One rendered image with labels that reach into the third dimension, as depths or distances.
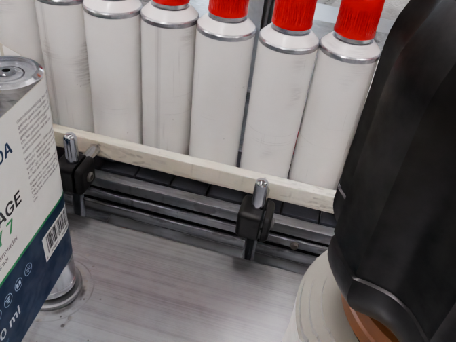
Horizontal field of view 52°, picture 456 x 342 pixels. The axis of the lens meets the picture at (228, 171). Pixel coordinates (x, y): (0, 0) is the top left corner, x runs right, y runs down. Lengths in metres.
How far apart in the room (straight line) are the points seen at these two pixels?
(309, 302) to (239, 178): 0.29
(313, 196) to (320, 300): 0.29
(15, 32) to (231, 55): 0.21
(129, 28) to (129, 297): 0.23
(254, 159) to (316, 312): 0.30
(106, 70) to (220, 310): 0.24
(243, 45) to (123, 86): 0.12
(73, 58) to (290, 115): 0.21
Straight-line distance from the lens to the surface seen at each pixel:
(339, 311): 0.16
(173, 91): 0.44
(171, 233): 0.50
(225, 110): 0.43
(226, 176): 0.45
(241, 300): 0.39
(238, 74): 0.42
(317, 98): 0.42
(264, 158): 0.45
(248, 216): 0.40
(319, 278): 0.17
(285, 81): 0.41
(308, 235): 0.46
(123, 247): 0.42
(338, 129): 0.43
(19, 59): 0.30
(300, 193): 0.45
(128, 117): 0.48
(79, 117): 0.51
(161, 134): 0.47
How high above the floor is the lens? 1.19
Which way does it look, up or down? 39 degrees down
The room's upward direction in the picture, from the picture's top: 7 degrees clockwise
